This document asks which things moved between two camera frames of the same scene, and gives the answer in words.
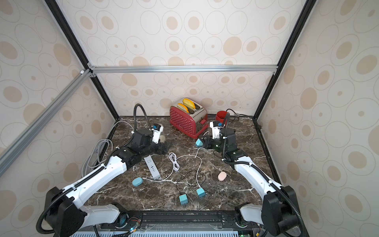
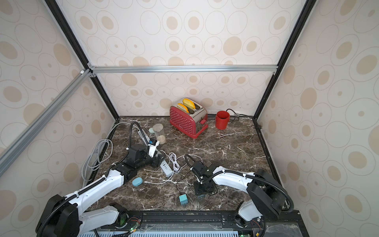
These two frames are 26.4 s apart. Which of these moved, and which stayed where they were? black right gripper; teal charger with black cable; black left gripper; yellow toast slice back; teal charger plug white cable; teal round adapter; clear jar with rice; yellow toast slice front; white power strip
Moved: black right gripper; teal charger plug white cable; white power strip; black left gripper
Stayed: yellow toast slice back; clear jar with rice; teal round adapter; yellow toast slice front; teal charger with black cable
